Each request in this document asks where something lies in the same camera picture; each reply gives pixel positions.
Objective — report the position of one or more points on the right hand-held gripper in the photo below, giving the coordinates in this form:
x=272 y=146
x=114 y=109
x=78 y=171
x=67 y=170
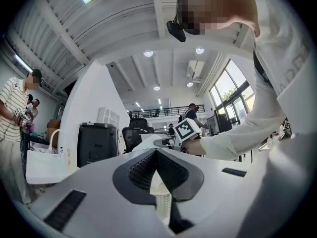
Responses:
x=187 y=131

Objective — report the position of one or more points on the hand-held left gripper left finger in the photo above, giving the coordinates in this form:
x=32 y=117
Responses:
x=99 y=207

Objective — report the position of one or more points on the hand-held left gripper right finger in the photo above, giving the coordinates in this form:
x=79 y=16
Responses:
x=218 y=195

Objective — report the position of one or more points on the white cloth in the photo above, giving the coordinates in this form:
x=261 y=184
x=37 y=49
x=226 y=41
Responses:
x=144 y=145

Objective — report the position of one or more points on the cream plastic laundry basket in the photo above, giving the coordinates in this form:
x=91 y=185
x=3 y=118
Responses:
x=162 y=204

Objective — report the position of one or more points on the person's right forearm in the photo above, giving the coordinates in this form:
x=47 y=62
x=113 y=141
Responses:
x=235 y=140

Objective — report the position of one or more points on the brown cardboard box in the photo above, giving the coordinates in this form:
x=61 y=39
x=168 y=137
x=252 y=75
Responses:
x=53 y=130

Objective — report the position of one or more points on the black mezzanine railing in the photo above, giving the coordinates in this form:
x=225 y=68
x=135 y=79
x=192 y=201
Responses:
x=163 y=111

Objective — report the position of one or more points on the black mesh office chair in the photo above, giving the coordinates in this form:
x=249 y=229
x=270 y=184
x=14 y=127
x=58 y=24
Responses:
x=135 y=133

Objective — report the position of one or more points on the black computer monitor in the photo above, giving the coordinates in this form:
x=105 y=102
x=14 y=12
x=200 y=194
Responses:
x=223 y=123

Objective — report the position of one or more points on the tall black machine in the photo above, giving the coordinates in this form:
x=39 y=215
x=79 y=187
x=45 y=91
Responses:
x=97 y=145

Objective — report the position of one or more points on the white tote bag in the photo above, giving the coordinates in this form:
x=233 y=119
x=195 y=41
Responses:
x=47 y=165

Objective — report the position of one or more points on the white ceiling air conditioner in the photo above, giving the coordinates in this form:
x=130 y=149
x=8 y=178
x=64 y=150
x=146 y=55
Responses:
x=195 y=68

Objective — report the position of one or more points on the large glass window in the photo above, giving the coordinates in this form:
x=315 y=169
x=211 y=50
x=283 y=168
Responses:
x=230 y=83

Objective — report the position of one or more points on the person's head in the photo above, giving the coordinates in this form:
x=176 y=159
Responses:
x=210 y=9

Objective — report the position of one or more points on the person's cream sweatshirt torso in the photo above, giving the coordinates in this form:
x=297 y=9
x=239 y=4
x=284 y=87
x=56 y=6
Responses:
x=280 y=46

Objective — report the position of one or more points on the white arched wall panel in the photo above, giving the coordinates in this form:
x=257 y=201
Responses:
x=109 y=115

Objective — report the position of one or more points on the black head-worn camera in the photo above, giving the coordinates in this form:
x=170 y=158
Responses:
x=176 y=30

